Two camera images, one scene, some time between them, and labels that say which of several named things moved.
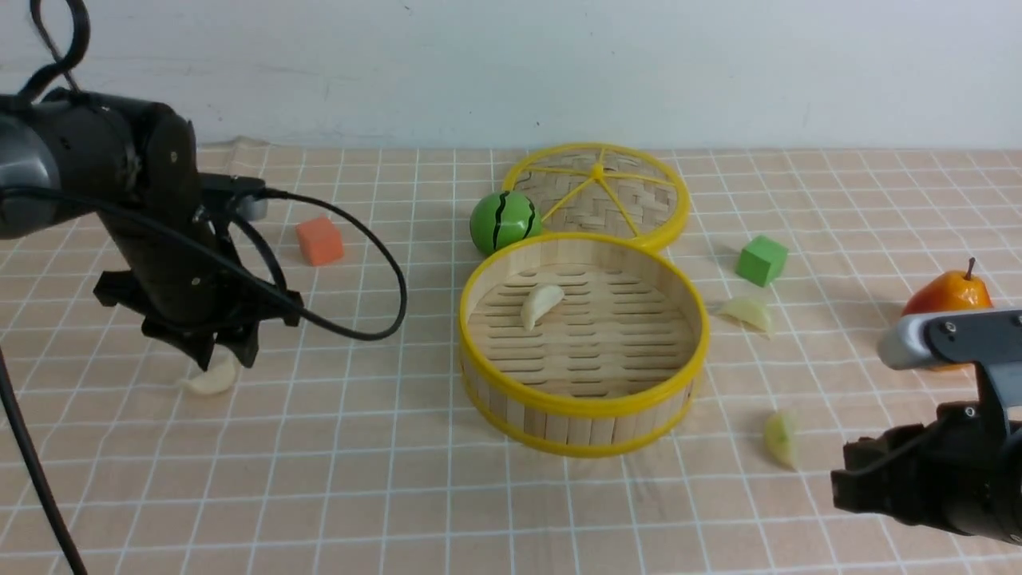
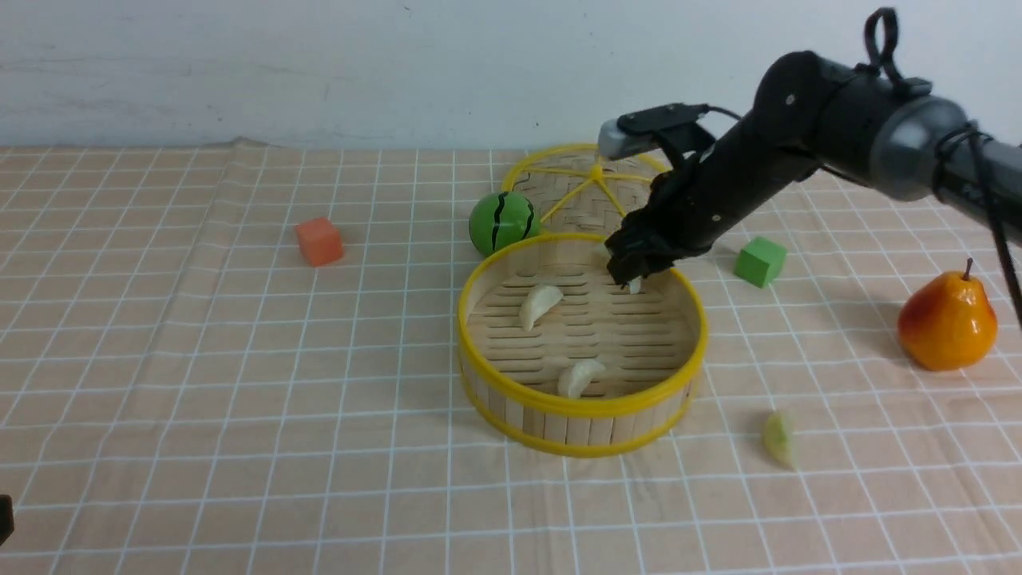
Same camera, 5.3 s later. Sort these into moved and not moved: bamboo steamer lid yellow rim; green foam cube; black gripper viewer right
Moved: black gripper viewer right
Not moved: green foam cube; bamboo steamer lid yellow rim
